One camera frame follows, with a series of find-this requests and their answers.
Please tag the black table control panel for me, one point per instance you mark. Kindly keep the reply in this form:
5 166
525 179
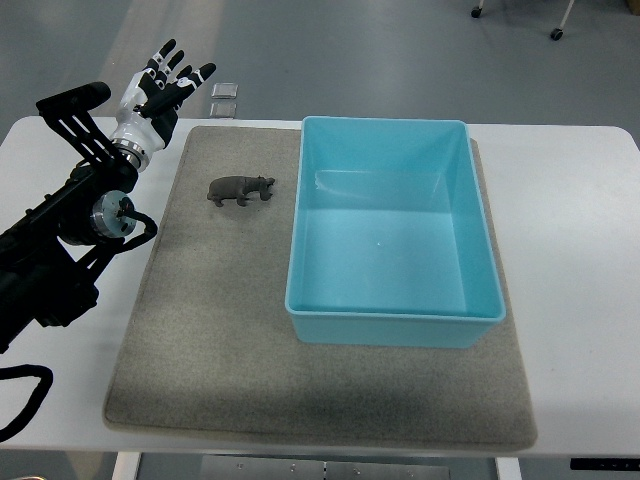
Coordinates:
605 464

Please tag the grey felt mat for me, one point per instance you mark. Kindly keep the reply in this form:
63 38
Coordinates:
211 352

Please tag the blue plastic box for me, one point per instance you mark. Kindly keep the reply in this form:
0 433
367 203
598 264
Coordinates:
391 243

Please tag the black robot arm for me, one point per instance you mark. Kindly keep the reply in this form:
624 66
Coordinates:
53 256

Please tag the lower clear floor tile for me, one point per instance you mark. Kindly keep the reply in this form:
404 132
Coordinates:
223 110

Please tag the right chair caster wheel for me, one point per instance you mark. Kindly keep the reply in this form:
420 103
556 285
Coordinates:
556 34

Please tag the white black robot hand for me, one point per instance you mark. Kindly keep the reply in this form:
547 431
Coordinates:
148 111

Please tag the clear floor tile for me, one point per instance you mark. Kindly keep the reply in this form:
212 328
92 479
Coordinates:
224 90
223 110

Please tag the brown toy hippo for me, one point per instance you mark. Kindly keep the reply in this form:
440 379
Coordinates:
238 188

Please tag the upper clear floor tile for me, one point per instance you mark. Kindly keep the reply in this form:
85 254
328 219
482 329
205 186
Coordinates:
224 90

